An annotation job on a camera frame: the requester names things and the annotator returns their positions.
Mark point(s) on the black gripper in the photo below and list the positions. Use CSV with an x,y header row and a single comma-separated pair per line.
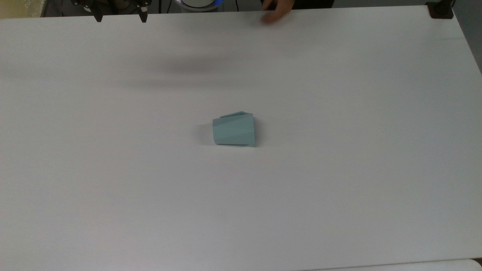
x,y
113,3

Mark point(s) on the light teal faceted cup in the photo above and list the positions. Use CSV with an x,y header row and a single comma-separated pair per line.
x,y
233,131

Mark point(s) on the person's bare hand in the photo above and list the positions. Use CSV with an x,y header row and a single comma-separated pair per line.
x,y
278,10

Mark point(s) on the yellow board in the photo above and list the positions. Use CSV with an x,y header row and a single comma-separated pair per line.
x,y
20,8

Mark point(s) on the black table clamp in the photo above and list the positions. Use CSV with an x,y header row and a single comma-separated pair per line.
x,y
440,9

